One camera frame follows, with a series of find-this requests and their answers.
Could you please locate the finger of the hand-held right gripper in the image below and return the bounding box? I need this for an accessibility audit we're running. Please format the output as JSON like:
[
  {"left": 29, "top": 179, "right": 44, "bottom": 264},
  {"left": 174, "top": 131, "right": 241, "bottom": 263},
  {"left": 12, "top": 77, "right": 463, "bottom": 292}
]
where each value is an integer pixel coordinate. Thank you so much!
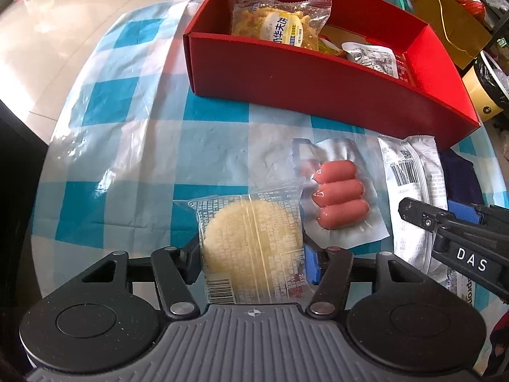
[
  {"left": 449, "top": 202, "right": 509, "bottom": 230},
  {"left": 398, "top": 196, "right": 509, "bottom": 248}
]

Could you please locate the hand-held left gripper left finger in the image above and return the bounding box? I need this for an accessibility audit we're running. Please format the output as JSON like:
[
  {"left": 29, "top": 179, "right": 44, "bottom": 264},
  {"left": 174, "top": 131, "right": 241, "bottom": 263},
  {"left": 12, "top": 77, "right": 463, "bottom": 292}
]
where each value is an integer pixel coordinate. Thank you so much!
[{"left": 80, "top": 242, "right": 204, "bottom": 321}]

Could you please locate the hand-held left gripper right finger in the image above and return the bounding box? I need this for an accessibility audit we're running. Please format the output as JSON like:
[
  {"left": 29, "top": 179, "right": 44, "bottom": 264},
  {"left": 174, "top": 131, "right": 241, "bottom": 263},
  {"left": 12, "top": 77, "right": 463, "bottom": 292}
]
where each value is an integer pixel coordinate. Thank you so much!
[{"left": 304, "top": 246, "right": 435, "bottom": 320}]

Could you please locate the white wafer packet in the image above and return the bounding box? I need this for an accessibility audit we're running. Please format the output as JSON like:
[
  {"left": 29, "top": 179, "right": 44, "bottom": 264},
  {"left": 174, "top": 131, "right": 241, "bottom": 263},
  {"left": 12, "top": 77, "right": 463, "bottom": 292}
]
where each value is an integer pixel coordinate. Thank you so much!
[{"left": 445, "top": 268, "right": 474, "bottom": 307}]

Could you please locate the purple snack packet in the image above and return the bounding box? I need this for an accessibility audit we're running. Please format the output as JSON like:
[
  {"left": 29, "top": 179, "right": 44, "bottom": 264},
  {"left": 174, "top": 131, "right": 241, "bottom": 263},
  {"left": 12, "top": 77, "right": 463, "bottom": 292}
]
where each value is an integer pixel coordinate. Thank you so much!
[{"left": 439, "top": 149, "right": 486, "bottom": 208}]

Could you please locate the long white silver packet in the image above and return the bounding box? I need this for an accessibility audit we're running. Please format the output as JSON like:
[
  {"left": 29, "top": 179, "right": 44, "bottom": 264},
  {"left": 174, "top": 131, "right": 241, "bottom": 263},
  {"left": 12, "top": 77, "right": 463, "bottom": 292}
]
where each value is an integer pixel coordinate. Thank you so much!
[{"left": 377, "top": 133, "right": 452, "bottom": 275}]

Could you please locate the clear sausage packet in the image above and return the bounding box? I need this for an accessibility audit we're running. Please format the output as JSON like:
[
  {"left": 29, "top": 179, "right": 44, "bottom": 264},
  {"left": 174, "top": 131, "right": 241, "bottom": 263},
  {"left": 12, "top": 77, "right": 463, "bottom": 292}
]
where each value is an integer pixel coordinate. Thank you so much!
[{"left": 292, "top": 137, "right": 389, "bottom": 245}]

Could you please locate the clear round pastry packet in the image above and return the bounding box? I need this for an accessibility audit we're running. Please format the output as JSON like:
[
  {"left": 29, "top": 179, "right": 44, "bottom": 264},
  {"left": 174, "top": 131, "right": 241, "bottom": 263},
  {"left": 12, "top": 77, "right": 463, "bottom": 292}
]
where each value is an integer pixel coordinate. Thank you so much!
[{"left": 173, "top": 178, "right": 307, "bottom": 305}]

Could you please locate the clear packet white label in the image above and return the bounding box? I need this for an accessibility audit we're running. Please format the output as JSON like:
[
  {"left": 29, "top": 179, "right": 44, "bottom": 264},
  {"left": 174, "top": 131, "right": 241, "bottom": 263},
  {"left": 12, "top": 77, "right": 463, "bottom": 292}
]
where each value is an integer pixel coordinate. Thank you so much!
[{"left": 341, "top": 42, "right": 400, "bottom": 79}]

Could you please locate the red cardboard box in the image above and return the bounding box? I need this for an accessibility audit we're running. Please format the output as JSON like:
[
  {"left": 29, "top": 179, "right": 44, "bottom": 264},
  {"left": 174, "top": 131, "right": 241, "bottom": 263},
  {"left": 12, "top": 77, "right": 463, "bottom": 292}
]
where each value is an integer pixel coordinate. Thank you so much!
[{"left": 183, "top": 0, "right": 482, "bottom": 152}]

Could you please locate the yellow red snack packet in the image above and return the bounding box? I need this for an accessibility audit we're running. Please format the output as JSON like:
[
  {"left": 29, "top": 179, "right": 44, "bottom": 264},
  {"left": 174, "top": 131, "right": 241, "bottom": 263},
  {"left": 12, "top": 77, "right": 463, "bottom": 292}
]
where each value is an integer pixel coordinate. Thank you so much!
[{"left": 318, "top": 34, "right": 346, "bottom": 55}]

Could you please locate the clear yellow waffle packet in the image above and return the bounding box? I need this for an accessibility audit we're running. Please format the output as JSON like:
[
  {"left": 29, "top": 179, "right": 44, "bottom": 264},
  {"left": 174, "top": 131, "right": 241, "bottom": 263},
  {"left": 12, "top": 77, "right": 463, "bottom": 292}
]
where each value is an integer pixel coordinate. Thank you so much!
[{"left": 227, "top": 0, "right": 332, "bottom": 52}]

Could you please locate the yellow trash bin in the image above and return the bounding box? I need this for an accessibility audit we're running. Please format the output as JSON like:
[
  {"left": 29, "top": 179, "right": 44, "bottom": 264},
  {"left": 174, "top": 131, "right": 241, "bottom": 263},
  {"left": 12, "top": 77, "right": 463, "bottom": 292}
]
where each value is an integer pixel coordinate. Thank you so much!
[{"left": 461, "top": 50, "right": 509, "bottom": 122}]

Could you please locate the blue white checkered tablecloth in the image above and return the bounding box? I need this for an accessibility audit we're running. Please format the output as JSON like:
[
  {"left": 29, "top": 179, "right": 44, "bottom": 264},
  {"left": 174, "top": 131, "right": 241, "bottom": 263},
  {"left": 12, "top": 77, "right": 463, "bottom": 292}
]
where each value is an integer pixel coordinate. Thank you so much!
[{"left": 30, "top": 0, "right": 509, "bottom": 315}]

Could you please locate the black shelf rack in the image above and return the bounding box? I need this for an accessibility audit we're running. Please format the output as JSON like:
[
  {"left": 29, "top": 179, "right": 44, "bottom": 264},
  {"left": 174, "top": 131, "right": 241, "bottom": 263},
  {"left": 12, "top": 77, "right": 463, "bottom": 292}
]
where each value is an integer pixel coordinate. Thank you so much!
[{"left": 473, "top": 0, "right": 509, "bottom": 48}]

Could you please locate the red plastic bag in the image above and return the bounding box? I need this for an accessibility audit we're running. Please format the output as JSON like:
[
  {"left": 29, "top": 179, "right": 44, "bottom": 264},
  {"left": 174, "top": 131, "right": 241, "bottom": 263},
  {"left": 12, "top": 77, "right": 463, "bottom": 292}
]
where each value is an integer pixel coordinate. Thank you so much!
[{"left": 457, "top": 0, "right": 488, "bottom": 28}]

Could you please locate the yellow cable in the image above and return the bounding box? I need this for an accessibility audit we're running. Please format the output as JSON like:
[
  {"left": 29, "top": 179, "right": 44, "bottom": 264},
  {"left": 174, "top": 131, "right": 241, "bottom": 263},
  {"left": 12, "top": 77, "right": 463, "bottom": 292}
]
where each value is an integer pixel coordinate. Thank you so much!
[{"left": 425, "top": 0, "right": 478, "bottom": 60}]

